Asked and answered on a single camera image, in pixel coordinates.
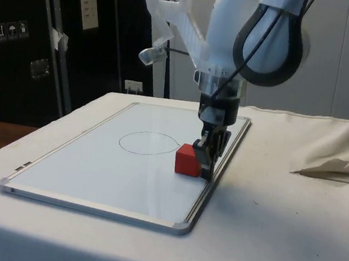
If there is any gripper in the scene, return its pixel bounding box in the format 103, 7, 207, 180
189, 91, 241, 183

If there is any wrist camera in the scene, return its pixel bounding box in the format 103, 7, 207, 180
134, 0, 216, 74

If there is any thin black cable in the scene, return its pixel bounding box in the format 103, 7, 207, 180
212, 0, 313, 108

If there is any whiteboard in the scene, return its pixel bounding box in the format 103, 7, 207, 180
0, 87, 254, 243

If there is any black cabinet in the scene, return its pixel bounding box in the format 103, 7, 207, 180
0, 0, 165, 141

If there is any thick black cable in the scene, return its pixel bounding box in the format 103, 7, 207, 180
229, 0, 310, 91

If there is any red cube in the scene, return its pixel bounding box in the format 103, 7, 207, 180
172, 142, 207, 180

